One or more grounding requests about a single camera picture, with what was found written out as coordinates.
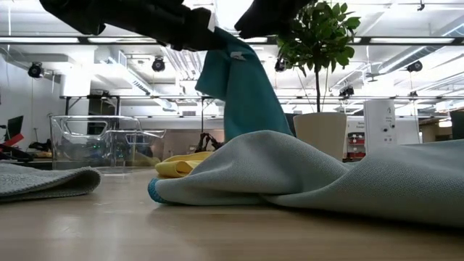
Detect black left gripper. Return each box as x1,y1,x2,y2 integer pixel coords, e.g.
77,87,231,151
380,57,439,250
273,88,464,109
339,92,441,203
38,0,218,51

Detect teal fluffy microfiber towel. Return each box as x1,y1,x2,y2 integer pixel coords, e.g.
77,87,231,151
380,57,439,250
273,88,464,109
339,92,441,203
194,26,294,144

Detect yellow microfiber towel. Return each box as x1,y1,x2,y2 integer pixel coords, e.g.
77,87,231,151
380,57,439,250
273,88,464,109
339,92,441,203
154,151,215,179

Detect light blue microfiber towel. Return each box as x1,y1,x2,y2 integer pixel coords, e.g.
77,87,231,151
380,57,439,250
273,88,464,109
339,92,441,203
147,130,464,228

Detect grey microfiber towel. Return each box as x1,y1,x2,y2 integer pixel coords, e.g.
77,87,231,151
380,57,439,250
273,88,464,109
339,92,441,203
0,162,102,203

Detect green leafy plant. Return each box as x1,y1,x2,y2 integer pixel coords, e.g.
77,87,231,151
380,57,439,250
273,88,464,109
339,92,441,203
275,0,362,114

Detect white plant pot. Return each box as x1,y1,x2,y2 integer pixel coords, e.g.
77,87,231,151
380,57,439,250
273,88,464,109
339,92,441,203
292,112,348,162

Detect red storage drawers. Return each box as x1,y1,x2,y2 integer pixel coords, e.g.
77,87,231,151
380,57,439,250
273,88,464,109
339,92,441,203
347,132,366,160

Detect clear plastic bin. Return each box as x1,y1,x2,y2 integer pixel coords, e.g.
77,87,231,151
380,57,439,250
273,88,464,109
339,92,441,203
49,115,167,171

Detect white tall appliance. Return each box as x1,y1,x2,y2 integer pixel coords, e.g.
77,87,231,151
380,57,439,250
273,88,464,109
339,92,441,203
363,99,397,154

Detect black background monitor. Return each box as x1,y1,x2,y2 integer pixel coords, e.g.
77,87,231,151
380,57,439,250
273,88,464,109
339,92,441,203
5,115,25,142

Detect red angled bar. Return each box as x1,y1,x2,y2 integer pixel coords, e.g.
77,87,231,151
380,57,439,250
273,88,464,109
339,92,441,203
0,133,25,148

